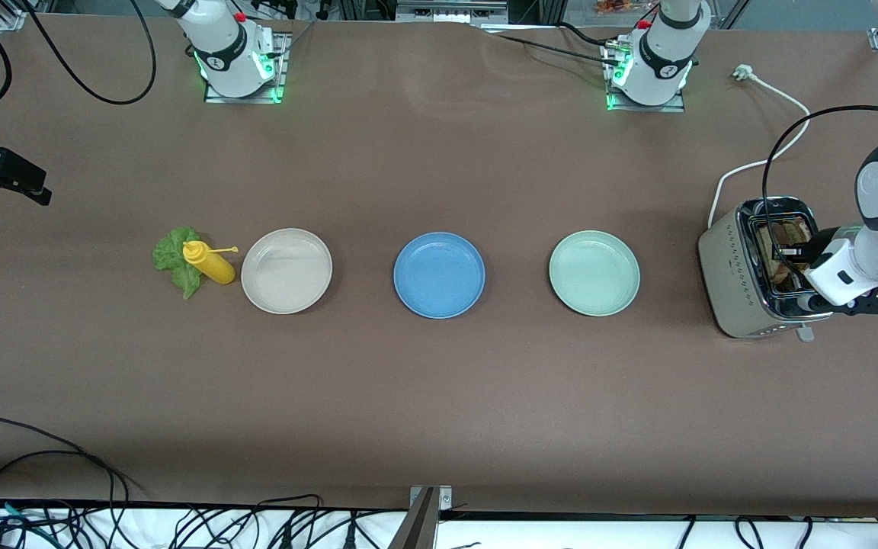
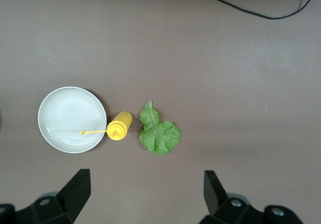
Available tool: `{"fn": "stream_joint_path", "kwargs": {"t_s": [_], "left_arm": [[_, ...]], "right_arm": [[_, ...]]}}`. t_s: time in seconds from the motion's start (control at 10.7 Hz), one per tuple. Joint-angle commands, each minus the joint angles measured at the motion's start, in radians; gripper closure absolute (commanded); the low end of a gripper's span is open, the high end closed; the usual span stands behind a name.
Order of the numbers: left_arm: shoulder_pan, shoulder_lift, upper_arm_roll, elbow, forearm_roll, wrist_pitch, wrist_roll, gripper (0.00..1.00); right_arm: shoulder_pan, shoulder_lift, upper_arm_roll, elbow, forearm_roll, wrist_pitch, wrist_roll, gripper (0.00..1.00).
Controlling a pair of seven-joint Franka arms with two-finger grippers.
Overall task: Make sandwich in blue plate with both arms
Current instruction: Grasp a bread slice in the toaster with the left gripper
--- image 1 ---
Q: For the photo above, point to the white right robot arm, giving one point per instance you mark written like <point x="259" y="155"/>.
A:
<point x="225" y="53"/>

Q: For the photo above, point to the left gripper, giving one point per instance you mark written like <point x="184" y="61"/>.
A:
<point x="819" y="245"/>

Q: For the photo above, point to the grey metal box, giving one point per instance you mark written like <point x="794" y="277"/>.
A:
<point x="450" y="9"/>

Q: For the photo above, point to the yellow mustard squeeze bottle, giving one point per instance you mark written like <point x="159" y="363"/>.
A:
<point x="214" y="267"/>

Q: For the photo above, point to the blue round plate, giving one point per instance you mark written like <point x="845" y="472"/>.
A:
<point x="439" y="274"/>

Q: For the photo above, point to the orange package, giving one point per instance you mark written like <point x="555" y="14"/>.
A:
<point x="614" y="6"/>

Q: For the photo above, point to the green round plate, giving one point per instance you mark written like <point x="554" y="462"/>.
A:
<point x="594" y="273"/>

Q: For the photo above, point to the green lettuce leaf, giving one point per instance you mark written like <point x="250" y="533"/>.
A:
<point x="172" y="255"/>

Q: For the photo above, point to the toasted bread slice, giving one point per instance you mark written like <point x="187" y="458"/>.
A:
<point x="774" y="236"/>
<point x="796" y="226"/>

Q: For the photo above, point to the silver two-slot toaster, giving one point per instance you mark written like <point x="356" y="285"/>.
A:
<point x="728" y="274"/>

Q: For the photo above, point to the beige round plate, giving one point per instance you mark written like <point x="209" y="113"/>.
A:
<point x="286" y="271"/>

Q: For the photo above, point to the metal bracket profile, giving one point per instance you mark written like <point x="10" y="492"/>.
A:
<point x="420" y="526"/>

